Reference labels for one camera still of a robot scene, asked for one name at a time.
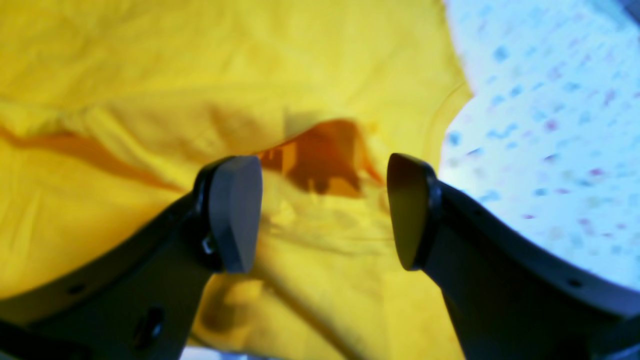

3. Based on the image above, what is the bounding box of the yellow T-shirt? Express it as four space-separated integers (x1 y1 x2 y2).
1 0 472 360

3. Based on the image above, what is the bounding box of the terrazzo patterned tablecloth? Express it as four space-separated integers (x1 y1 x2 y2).
180 0 640 360

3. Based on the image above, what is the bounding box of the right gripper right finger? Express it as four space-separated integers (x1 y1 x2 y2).
386 153 640 360

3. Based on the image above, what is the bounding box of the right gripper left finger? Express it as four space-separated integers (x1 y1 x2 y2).
1 155 263 360

